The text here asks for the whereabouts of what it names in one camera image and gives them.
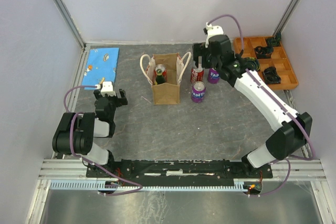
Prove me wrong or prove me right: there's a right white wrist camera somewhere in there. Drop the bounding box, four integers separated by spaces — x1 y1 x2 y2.
204 23 224 48

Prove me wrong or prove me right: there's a light blue cable duct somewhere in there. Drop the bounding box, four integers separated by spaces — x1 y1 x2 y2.
49 180 250 191

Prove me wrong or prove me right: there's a blue patterned cloth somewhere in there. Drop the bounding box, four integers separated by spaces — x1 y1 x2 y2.
81 47 119 90

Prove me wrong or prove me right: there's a black rolled sock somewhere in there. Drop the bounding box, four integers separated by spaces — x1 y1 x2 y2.
262 67 281 84

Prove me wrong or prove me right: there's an orange compartment tray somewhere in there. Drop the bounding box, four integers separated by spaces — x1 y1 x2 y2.
242 36 299 90

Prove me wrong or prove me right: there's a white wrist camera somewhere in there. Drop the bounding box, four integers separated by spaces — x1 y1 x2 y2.
204 23 224 48
96 81 116 97

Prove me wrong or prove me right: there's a purple Fanta can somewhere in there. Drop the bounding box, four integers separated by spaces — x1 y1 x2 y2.
207 68 220 84
191 81 206 103

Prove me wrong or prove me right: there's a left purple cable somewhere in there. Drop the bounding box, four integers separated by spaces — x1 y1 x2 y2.
64 85 144 197

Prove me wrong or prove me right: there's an aluminium frame rail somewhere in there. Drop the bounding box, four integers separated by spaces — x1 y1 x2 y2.
38 159 327 182

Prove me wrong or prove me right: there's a burlap canvas bag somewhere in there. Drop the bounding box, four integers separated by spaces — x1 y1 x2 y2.
140 52 192 105

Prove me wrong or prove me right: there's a green glass bottle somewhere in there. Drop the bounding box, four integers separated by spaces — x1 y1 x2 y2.
154 73 166 85

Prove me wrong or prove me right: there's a red Coca-Cola can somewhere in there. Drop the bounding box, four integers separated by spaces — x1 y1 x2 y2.
154 64 167 81
190 68 204 84

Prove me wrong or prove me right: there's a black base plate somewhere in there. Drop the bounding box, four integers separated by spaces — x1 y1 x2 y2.
86 158 274 186

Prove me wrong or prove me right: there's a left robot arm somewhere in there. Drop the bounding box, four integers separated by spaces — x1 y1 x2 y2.
52 89 128 177

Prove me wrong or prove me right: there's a teal rolled sock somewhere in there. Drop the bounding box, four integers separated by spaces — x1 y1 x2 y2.
265 31 282 47

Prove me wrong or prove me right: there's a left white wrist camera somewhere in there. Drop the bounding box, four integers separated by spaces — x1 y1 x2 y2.
96 81 116 97

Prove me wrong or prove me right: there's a purple cable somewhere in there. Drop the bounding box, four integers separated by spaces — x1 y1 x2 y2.
205 14 315 197
64 85 144 197

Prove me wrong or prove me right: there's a blue yellow rolled sock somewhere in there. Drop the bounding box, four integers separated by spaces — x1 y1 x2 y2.
244 57 260 71

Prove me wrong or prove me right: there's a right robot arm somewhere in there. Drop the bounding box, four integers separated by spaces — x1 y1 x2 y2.
192 35 312 177

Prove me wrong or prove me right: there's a dark rolled sock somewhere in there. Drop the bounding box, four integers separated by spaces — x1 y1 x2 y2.
254 46 274 59

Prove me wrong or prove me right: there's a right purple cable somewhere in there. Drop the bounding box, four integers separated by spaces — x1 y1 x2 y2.
205 14 315 197

